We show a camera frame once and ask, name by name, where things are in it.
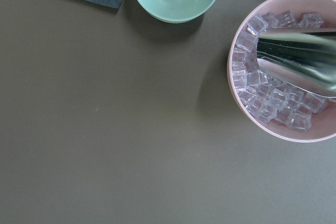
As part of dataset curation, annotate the pink bowl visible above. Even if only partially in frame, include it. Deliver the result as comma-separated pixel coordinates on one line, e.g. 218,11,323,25
227,0,335,143

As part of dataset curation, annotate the steel ice scoop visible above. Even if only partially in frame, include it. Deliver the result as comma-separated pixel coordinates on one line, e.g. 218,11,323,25
256,28,335,98

